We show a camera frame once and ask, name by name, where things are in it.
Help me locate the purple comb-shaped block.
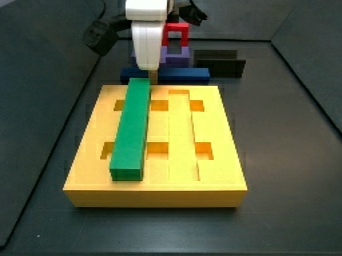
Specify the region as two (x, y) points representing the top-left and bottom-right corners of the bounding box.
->
(131, 46), (190, 70)

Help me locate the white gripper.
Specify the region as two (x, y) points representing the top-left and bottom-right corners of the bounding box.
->
(126, 0), (168, 85)

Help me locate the green long bar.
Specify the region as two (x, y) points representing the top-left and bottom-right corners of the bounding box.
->
(110, 78), (151, 181)

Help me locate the red comb-shaped block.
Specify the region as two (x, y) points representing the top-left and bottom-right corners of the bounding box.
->
(160, 22), (191, 48)

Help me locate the black angle bracket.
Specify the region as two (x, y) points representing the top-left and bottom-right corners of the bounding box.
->
(194, 50), (246, 78)

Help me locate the yellow slotted board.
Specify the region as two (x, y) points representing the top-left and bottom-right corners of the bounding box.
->
(63, 85), (247, 208)

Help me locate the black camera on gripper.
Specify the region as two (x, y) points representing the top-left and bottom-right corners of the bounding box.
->
(83, 20), (119, 56)

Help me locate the blue rectangular block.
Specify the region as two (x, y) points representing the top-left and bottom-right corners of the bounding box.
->
(120, 67), (210, 85)

